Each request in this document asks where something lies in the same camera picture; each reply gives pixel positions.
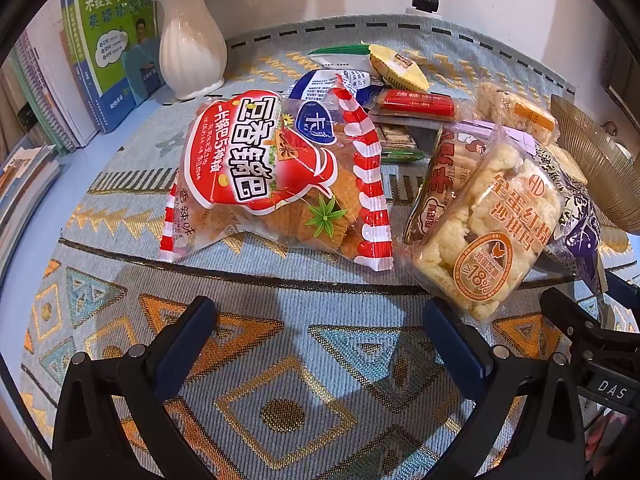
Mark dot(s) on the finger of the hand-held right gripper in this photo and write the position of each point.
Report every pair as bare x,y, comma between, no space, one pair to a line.
565,310
625,287

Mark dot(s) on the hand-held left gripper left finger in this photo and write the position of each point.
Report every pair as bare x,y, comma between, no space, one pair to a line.
186,342

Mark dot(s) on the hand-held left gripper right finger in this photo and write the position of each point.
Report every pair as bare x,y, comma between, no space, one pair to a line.
452,345

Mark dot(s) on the purple snack packet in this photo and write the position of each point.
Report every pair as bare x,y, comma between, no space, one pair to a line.
575,210

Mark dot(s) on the ribbed glass plate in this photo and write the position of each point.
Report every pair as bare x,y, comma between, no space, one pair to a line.
600,170

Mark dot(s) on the brown cartoon snack packet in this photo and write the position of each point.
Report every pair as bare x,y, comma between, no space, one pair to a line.
435,185

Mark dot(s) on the red striped crisps bag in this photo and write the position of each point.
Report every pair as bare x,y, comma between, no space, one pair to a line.
250,160

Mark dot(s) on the green small snack packet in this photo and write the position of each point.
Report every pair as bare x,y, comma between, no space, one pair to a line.
400,156

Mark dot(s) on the orange label rice cake packet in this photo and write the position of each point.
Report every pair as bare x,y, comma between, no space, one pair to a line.
520,110

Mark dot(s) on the yellow snack packet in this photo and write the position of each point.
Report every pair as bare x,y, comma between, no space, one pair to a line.
400,67

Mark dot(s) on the blue white snack packet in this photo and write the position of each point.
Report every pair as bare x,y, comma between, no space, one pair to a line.
320,91

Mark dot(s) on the round label puffed cake packet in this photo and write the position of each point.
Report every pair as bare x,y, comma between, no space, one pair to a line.
490,230

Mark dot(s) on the blue patterned woven tablecloth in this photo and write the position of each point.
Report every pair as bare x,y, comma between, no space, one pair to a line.
300,270

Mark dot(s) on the dark small snack packet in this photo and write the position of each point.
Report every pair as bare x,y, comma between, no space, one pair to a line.
395,135

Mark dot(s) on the flat stack of books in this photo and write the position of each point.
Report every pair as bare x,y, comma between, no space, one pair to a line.
25,190

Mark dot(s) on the red bar snack packet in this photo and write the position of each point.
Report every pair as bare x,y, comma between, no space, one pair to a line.
417,105

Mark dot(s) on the small teal book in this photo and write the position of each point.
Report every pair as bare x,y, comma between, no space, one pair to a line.
142,72

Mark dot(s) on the row of upright books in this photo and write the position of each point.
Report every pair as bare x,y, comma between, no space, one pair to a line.
40,90

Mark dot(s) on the blue spine book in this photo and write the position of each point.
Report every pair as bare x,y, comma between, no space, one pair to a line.
75,70

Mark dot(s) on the white ribbed ceramic vase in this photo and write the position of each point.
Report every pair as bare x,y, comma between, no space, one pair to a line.
192,45

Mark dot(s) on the green white snack packet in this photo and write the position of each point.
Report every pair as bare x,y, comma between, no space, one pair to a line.
340,57

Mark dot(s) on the green cover book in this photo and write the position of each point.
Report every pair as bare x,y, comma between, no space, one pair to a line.
112,40

